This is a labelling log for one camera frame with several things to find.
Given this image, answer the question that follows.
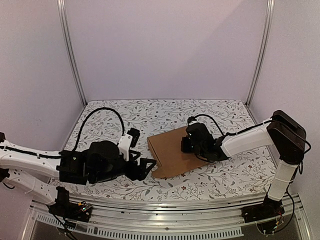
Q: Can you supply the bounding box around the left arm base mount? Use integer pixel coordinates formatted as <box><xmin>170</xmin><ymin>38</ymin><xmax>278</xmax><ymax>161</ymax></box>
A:
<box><xmin>48</xmin><ymin>186</ymin><xmax>93</xmax><ymax>223</ymax></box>

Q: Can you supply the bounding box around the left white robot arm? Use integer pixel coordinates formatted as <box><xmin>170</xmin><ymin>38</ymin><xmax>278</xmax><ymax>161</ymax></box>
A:
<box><xmin>0</xmin><ymin>133</ymin><xmax>157</xmax><ymax>217</ymax></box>

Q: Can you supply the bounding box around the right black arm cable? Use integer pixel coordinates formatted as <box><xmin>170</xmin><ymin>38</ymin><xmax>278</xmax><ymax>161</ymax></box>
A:
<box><xmin>187</xmin><ymin>113</ymin><xmax>266</xmax><ymax>137</ymax></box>

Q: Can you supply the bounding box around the aluminium front rail frame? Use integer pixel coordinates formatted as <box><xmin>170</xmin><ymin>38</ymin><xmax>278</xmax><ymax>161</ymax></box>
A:
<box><xmin>21</xmin><ymin>193</ymin><xmax>313</xmax><ymax>240</ymax></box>

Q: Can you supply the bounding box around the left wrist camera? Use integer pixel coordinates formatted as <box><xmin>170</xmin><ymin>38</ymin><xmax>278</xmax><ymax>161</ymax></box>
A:
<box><xmin>117</xmin><ymin>128</ymin><xmax>140</xmax><ymax>162</ymax></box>

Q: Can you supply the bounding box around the right aluminium corner post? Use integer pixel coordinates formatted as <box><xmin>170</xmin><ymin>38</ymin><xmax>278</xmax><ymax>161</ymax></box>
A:
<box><xmin>245</xmin><ymin>0</ymin><xmax>275</xmax><ymax>108</ymax></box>

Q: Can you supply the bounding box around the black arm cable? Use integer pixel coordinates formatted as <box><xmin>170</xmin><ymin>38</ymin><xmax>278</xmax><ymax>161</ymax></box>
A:
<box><xmin>73</xmin><ymin>106</ymin><xmax>126</xmax><ymax>153</ymax></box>
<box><xmin>187</xmin><ymin>113</ymin><xmax>266</xmax><ymax>137</ymax></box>

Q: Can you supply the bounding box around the floral patterned table mat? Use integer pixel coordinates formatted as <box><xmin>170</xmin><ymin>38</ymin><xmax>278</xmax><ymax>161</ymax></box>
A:
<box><xmin>49</xmin><ymin>99</ymin><xmax>276</xmax><ymax>202</ymax></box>

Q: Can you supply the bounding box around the aluminium corner post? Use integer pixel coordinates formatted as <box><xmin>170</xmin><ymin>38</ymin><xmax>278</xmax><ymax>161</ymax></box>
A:
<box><xmin>245</xmin><ymin>0</ymin><xmax>275</xmax><ymax>108</ymax></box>
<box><xmin>56</xmin><ymin>0</ymin><xmax>88</xmax><ymax>107</ymax></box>

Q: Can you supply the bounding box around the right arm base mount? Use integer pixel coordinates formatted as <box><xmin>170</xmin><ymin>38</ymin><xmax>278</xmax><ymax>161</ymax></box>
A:
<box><xmin>241</xmin><ymin>195</ymin><xmax>285</xmax><ymax>235</ymax></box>

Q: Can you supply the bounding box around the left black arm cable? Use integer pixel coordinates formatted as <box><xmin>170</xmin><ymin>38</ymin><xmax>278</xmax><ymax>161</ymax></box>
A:
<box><xmin>73</xmin><ymin>106</ymin><xmax>126</xmax><ymax>153</ymax></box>

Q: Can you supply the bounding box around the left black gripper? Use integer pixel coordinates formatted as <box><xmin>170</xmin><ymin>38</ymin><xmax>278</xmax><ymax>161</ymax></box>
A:
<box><xmin>91</xmin><ymin>150</ymin><xmax>157</xmax><ymax>184</ymax></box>

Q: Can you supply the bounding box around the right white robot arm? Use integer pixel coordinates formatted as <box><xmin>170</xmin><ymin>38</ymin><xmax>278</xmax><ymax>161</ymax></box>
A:
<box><xmin>180</xmin><ymin>110</ymin><xmax>312</xmax><ymax>218</ymax></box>

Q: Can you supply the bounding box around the brown cardboard box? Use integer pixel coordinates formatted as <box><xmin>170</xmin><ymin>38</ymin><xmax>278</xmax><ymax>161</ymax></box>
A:
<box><xmin>147</xmin><ymin>126</ymin><xmax>208</xmax><ymax>179</ymax></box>

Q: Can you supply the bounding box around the left aluminium corner post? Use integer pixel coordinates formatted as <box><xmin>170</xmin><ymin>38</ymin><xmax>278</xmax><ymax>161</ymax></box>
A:
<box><xmin>56</xmin><ymin>0</ymin><xmax>88</xmax><ymax>107</ymax></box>

